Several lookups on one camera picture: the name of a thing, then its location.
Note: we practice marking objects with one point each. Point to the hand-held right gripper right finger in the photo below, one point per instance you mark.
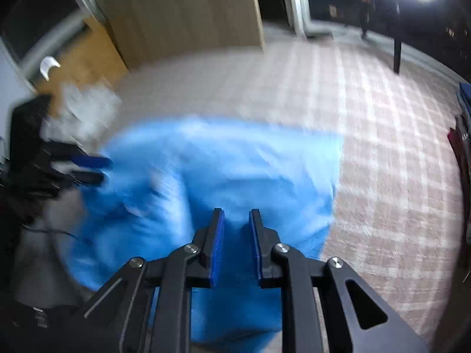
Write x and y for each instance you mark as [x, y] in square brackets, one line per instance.
[255, 250]

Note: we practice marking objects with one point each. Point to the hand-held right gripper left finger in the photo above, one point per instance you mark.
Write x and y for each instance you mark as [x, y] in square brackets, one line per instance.
[217, 250]

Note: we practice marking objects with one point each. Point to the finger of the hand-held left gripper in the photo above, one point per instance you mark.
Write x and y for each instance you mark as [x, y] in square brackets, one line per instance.
[88, 178]
[92, 161]

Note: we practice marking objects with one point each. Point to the blue work coat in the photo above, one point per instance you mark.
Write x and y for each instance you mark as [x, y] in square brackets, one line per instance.
[239, 169]

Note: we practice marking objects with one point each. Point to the pile of dark and cream clothes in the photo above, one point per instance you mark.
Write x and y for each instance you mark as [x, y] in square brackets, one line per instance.
[465, 97]

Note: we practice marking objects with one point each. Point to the white crumpled cloth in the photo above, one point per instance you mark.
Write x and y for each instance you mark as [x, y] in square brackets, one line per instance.
[86, 106]

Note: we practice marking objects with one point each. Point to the wooden cabinet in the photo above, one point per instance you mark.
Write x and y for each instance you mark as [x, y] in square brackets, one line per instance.
[84, 59]

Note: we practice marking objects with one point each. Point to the checked beige blanket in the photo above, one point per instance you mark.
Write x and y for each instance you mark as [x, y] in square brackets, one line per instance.
[386, 154]

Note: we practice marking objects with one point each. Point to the beige wardrobe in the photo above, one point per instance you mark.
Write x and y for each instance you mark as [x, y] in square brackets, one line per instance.
[176, 11]

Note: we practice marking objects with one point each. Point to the dark red cloth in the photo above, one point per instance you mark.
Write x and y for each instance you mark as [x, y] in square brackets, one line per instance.
[460, 143]

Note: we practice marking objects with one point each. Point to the black light stand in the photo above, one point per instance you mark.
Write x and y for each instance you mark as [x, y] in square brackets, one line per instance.
[397, 59]

